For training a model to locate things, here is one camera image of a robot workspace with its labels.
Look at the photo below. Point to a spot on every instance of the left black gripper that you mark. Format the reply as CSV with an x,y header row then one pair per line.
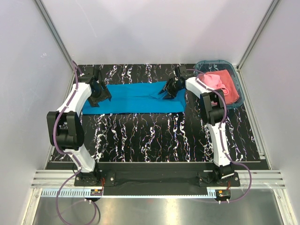
x,y
93,101

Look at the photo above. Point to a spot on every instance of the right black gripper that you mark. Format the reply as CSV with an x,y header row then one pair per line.
x,y
172,94

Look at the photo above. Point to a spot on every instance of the blue t shirt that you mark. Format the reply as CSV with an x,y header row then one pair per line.
x,y
137,98

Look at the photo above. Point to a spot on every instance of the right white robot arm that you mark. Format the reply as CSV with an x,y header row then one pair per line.
x,y
213,113

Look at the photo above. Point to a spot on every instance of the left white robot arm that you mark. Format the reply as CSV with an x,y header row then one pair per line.
x,y
65,128

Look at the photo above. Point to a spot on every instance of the light pink t shirt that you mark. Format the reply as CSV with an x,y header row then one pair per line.
x,y
214,82

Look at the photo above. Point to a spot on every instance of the teal transparent plastic bin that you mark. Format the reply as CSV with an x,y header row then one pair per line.
x,y
205,66

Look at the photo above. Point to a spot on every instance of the salmon pink folded t shirt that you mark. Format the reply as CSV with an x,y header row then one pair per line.
x,y
225,77

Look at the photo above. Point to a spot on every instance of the left small circuit board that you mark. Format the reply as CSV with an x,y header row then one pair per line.
x,y
96,192

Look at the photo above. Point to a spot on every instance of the small circuit board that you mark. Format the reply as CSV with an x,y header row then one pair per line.
x,y
226,193
96,192

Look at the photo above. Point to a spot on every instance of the right small circuit board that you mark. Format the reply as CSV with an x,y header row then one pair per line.
x,y
226,193

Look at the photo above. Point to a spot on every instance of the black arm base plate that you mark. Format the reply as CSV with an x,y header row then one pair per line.
x,y
199,174

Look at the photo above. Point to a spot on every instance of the aluminium front rail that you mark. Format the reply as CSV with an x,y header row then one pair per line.
x,y
259,178

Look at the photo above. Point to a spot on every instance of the white slotted cable duct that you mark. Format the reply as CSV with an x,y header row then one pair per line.
x,y
112,193

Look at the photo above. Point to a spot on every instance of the left aluminium frame post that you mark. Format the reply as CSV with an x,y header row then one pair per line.
x,y
49,23

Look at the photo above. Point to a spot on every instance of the aluminium frame post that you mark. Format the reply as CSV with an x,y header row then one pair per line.
x,y
267,16
49,23

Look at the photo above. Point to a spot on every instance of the right aluminium frame post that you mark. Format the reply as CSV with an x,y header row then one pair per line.
x,y
267,16

